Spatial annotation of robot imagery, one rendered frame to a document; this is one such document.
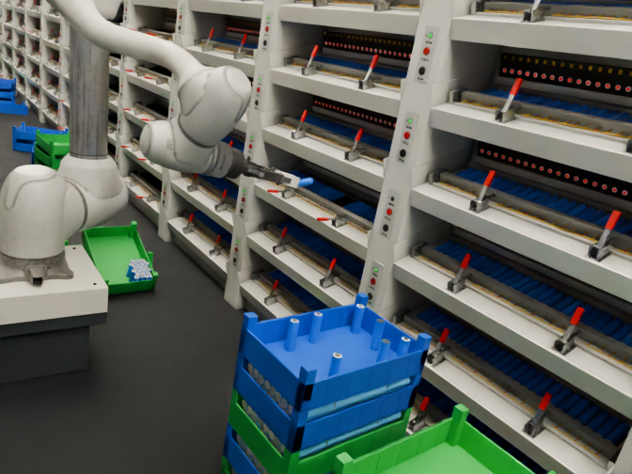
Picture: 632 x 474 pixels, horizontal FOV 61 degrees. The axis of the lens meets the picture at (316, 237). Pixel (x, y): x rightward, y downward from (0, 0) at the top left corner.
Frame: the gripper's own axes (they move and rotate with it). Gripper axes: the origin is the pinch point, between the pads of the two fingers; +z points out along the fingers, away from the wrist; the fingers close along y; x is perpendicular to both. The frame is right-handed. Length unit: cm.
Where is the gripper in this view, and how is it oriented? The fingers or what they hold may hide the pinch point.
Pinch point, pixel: (286, 179)
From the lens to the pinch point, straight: 146.0
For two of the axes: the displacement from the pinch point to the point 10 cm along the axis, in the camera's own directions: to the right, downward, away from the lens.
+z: 7.1, 1.4, 6.9
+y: 6.1, 3.5, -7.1
